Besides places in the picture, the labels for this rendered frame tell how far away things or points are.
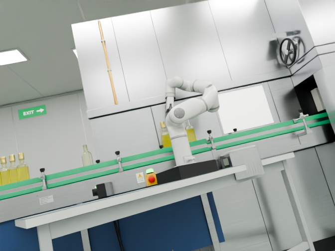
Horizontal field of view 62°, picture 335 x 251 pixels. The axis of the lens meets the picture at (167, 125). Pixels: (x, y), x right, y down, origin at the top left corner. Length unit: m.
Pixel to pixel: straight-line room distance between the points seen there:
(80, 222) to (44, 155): 4.18
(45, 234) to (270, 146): 1.47
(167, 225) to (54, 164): 3.73
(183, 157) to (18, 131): 4.41
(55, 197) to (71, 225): 0.64
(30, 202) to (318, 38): 2.14
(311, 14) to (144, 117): 1.39
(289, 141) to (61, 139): 4.08
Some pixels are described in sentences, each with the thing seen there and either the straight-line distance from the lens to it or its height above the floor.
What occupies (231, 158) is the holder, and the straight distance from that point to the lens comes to 1.64.
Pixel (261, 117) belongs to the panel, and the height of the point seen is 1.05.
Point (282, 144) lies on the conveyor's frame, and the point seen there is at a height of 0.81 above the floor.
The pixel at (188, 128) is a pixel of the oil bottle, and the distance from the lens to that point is 1.93.
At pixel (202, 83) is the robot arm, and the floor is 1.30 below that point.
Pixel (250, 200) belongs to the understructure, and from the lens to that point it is 2.18.
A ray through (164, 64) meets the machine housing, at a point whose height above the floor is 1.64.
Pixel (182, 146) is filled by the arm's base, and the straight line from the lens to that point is 1.49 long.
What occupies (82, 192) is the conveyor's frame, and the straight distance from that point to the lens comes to 1.80.
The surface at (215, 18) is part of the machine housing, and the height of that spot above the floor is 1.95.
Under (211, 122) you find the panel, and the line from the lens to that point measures 2.13.
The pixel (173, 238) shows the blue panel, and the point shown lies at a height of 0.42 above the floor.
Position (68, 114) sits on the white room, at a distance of 5.37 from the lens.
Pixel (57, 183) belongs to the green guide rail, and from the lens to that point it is 1.85.
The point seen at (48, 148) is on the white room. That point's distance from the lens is 5.35.
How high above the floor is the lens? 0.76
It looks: 11 degrees up
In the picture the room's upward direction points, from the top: 14 degrees counter-clockwise
